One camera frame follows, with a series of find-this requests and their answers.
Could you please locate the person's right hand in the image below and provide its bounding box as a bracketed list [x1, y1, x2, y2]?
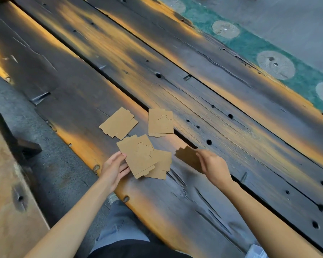
[195, 149, 233, 190]

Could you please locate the person's left hand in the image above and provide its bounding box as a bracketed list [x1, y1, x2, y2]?
[99, 151, 131, 193]

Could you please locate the brown cardboard box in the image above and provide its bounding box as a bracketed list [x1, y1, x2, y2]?
[175, 146, 205, 174]
[144, 149, 172, 180]
[99, 107, 139, 140]
[148, 108, 174, 138]
[116, 134, 156, 179]

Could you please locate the person's left forearm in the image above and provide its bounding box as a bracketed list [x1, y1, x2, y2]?
[24, 176, 117, 258]

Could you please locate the person's right forearm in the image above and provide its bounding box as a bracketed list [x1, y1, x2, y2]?
[220, 178, 323, 258]

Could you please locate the person's blue jeans leg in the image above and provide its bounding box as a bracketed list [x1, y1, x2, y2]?
[90, 200, 162, 254]

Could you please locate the person's black shirt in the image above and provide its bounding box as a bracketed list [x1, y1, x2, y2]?
[87, 239, 192, 258]

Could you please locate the white shoe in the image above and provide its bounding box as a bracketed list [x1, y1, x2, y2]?
[245, 244, 268, 258]

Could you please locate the wooden bench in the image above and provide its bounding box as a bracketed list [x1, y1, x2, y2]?
[0, 106, 50, 258]

